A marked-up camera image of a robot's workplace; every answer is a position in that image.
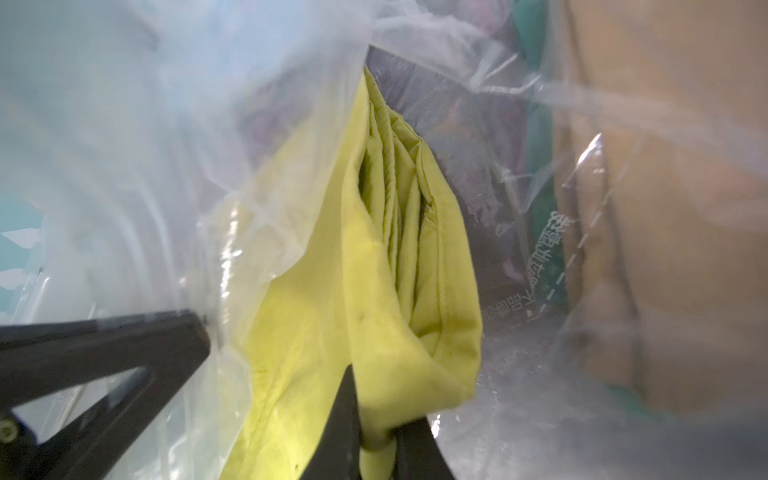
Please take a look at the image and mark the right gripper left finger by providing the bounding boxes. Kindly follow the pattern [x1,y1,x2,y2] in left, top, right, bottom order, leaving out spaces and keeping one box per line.
[300,365,361,480]

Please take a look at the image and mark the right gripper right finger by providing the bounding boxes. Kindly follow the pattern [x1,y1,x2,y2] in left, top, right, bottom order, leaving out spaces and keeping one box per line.
[393,417,455,480]

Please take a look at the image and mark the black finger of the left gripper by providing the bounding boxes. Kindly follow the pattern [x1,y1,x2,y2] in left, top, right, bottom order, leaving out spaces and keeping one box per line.
[1,310,211,479]

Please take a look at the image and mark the yellow green garment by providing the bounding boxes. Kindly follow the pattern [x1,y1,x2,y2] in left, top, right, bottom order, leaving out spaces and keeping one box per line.
[222,72,482,479]

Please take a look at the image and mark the green trousers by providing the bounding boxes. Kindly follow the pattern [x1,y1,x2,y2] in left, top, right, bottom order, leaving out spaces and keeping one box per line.
[511,1,568,308]

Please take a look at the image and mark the clear plastic vacuum bag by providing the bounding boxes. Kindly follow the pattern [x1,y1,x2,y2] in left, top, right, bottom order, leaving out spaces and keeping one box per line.
[1,1,767,479]

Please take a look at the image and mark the tan garment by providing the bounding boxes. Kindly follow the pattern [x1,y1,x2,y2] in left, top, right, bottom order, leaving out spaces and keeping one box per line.
[552,1,767,415]

